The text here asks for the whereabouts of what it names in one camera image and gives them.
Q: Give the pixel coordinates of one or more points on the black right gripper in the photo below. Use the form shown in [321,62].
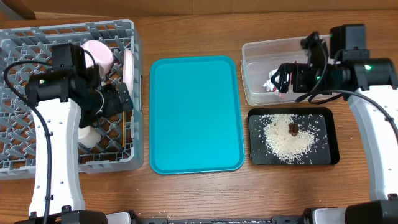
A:
[298,73]

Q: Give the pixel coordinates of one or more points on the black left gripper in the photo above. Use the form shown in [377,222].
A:
[125,97]

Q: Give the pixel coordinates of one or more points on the wooden chopstick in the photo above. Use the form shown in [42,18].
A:
[123,129]

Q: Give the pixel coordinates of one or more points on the pink bowl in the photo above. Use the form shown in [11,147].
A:
[102,55]

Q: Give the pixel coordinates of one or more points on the large white round plate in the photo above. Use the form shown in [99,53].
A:
[128,71]

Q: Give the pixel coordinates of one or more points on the white plastic cup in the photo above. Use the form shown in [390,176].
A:
[88,136]

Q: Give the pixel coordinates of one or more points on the rice and food scraps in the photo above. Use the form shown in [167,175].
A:
[289,139]

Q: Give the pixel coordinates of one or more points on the red snack wrapper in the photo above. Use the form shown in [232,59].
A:
[282,78]

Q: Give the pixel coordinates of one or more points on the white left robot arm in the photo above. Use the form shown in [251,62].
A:
[70,95]

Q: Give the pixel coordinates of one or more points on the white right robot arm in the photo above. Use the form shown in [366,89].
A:
[372,97]

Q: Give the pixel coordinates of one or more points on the clear plastic waste bin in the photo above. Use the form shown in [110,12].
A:
[259,58]

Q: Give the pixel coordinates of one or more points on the grey plastic dishwasher rack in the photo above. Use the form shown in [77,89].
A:
[17,123]

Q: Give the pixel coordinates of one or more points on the black rectangular tray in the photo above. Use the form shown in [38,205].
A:
[330,125]

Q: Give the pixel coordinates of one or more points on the teal plastic serving tray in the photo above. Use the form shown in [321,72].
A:
[195,122]

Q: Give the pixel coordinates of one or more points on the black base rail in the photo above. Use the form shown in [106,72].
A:
[233,220]

